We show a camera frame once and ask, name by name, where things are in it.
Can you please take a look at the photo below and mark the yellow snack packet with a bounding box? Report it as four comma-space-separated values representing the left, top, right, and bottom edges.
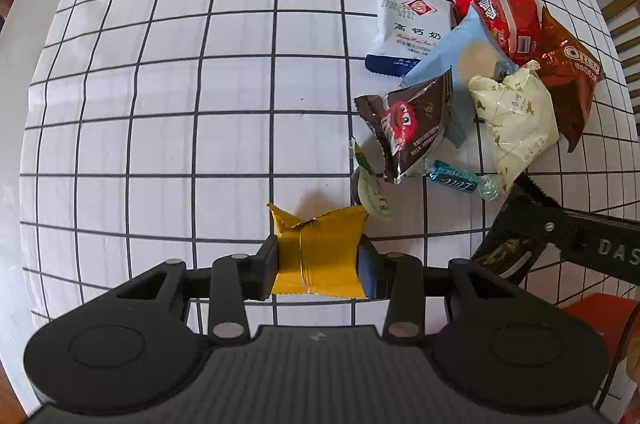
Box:
268, 203, 369, 299

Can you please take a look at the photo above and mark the teal candy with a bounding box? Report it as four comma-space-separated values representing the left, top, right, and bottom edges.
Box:
413, 159, 502, 201

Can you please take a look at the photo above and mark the cream patterned snack pouch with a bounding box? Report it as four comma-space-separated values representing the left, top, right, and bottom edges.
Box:
468, 60, 559, 192

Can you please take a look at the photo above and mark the brown M&M's packet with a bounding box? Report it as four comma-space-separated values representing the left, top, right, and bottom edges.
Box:
355, 70, 452, 184

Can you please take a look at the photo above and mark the brown Oreo bag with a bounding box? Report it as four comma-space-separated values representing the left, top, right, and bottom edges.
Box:
535, 6, 604, 153

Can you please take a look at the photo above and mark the light blue cookie packet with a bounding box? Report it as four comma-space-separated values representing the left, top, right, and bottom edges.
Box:
400, 5, 518, 148

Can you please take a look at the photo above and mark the red chips bag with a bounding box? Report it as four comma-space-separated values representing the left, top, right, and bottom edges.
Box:
454, 0, 541, 66

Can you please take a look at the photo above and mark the white blue milk tablet packet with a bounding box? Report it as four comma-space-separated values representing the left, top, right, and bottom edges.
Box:
364, 0, 456, 78

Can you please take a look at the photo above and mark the white red cardboard box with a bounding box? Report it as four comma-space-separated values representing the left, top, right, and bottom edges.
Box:
562, 293, 639, 366

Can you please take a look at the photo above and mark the small round jelly cup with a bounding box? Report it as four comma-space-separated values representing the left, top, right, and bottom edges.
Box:
350, 166, 390, 221

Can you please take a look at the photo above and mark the wooden slat chair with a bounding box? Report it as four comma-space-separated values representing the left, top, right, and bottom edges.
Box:
602, 0, 640, 127

